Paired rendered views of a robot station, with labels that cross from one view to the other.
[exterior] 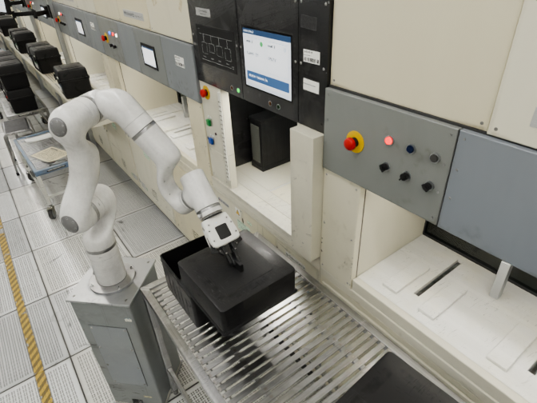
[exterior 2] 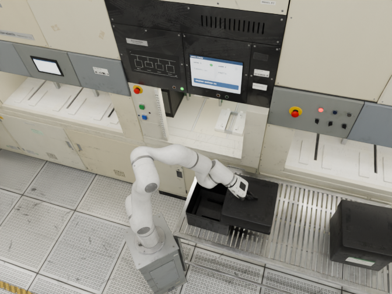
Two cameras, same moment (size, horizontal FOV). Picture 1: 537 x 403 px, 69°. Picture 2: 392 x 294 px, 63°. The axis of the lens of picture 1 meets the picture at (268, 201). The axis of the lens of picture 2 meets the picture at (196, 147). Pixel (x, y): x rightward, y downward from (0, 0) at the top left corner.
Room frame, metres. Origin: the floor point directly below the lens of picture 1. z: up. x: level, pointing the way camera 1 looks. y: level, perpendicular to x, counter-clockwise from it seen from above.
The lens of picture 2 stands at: (0.40, 0.84, 2.69)
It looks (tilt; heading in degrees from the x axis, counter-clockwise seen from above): 52 degrees down; 327
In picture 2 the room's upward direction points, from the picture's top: 5 degrees counter-clockwise
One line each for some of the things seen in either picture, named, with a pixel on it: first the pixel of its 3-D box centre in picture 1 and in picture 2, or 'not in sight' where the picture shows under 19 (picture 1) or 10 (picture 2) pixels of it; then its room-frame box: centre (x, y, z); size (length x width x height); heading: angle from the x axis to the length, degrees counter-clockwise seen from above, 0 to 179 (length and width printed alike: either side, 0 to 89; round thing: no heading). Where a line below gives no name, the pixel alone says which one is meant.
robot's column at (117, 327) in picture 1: (133, 335); (158, 259); (1.24, 0.69, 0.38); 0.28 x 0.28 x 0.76; 80
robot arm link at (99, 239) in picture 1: (97, 216); (139, 213); (1.28, 0.68, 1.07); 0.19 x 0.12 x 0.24; 164
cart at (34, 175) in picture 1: (57, 168); not in sight; (3.34, 1.99, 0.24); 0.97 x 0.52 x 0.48; 38
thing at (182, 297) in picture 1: (209, 274); (213, 205); (1.15, 0.25, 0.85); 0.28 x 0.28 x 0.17; 34
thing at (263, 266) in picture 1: (236, 273); (249, 200); (0.96, 0.12, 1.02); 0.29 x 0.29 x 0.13; 36
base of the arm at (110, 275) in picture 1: (106, 261); (147, 233); (1.24, 0.69, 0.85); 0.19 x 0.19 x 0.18
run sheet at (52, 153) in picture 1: (50, 153); not in sight; (3.18, 1.90, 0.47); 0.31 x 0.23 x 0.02; 57
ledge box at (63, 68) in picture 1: (72, 79); not in sight; (3.81, 1.81, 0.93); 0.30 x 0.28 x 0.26; 32
